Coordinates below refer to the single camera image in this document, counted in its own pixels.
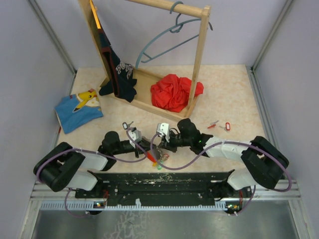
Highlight blue Pikachu shirt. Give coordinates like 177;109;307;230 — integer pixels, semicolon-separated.
54;89;103;134

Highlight key with grey tag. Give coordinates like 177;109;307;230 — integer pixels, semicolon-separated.
122;121;133;130

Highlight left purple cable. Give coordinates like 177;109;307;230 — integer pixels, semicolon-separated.
35;128;150;219

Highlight grey slotted cable duct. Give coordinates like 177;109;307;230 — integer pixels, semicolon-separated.
39;200;246;212

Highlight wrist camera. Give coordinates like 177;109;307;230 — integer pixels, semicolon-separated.
129;127;142;144
157;122;170;142

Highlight red crumpled cloth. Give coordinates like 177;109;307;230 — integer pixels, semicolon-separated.
150;74;192;113

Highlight key with black tag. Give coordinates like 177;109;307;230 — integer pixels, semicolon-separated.
160;154;169;161

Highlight purple cable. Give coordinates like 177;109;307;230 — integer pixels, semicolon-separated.
149;133;293;216
35;128;150;219

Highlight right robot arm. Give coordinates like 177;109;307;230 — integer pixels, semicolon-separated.
157;119;289;197

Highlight key with red handle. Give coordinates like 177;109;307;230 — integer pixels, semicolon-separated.
208;120;219;129

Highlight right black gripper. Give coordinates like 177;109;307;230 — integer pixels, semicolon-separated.
159;131;192;153

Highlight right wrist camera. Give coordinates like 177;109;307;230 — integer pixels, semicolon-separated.
157;122;170;142

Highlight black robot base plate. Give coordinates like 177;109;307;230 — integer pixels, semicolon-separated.
75;172;252;207

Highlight navy blue shirt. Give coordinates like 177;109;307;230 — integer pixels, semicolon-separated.
98;29;137;103

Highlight grey key organiser plate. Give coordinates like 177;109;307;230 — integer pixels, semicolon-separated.
150;146;163;161

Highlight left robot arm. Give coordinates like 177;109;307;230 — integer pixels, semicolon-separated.
33;128;151;198

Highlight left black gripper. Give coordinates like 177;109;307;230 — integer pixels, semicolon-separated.
112;137;157;158

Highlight teal plastic hanger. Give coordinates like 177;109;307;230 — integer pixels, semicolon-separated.
135;0;213;69

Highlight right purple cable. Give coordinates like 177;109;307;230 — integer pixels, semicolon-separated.
149;133;293;216

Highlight key with red tag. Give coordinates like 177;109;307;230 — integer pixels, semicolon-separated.
147;152;156;163
220;122;231;131

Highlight wooden clothes rack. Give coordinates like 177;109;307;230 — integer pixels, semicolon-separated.
78;0;211;121

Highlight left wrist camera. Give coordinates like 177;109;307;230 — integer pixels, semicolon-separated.
129;127;142;144

